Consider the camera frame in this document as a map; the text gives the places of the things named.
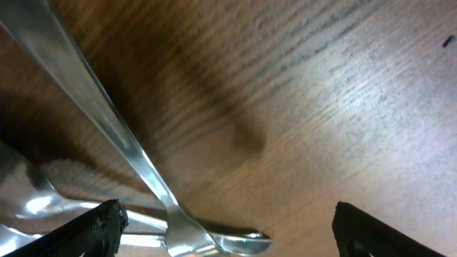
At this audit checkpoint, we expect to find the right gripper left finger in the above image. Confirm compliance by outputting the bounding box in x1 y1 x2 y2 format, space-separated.
4 199 128 257

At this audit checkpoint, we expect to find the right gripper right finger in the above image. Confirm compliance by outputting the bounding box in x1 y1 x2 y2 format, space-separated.
332 201 443 257

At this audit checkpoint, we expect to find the steel fork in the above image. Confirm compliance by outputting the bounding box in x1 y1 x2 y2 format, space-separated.
1 143 166 256
1 0 273 256

